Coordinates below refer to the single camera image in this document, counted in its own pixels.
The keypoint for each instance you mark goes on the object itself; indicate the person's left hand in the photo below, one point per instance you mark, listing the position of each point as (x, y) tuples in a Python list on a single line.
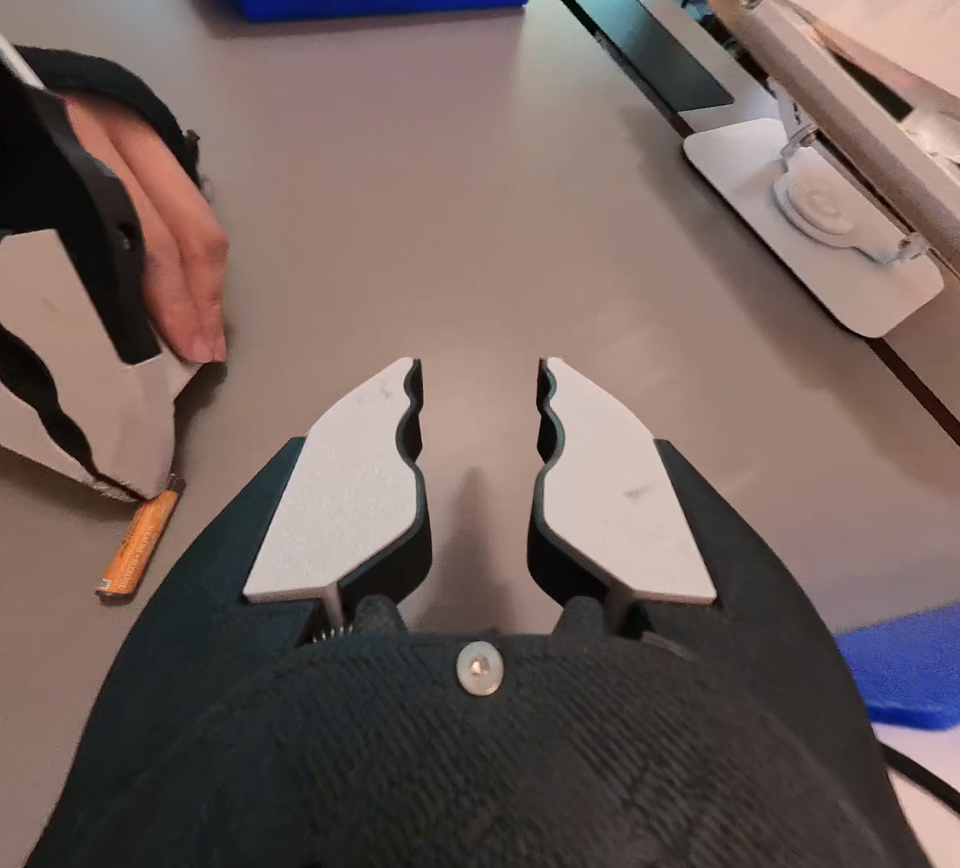
[(180, 260)]

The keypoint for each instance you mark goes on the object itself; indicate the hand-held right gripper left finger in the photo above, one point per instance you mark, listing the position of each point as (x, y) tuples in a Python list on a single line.
[(345, 493)]

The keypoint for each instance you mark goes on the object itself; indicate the wooden document stand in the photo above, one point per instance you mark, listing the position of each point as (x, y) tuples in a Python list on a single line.
[(825, 260)]

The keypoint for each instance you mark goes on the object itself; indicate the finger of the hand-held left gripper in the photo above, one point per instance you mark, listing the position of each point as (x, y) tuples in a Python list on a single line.
[(75, 343), (30, 429)]

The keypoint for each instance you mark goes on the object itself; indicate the blue pad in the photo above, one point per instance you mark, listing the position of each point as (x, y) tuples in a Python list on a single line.
[(907, 665)]

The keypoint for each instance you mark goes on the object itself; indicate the orange battery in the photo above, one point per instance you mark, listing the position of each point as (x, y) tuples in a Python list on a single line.
[(139, 545)]

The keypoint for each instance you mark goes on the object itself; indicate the grey desk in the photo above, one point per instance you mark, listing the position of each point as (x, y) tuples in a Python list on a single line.
[(450, 207)]

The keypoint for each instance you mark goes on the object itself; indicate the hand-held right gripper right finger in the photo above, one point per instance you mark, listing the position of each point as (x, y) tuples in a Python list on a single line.
[(622, 500)]

